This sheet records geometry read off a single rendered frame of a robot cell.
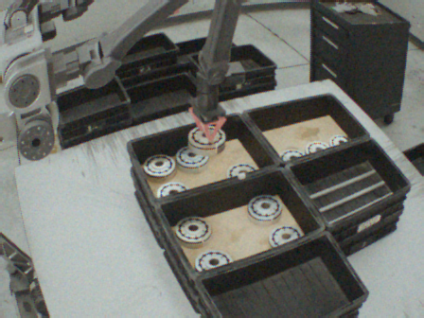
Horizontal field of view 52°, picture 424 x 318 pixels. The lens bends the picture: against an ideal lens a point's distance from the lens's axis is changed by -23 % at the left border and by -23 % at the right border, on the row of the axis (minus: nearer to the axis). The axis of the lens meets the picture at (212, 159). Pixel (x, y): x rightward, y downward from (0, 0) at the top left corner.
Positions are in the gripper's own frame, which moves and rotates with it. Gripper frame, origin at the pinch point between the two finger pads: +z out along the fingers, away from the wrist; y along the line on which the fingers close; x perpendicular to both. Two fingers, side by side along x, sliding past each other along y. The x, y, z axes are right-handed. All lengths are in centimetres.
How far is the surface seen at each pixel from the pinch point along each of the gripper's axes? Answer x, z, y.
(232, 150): -16.9, 21.3, 14.3
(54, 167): 42, 36, 53
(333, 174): -41.2, 20.8, -13.2
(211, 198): 3.1, 15.4, -9.2
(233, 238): 1.8, 22.5, -20.3
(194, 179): 0.2, 22.1, 7.4
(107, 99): -3, 55, 120
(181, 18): -122, 91, 288
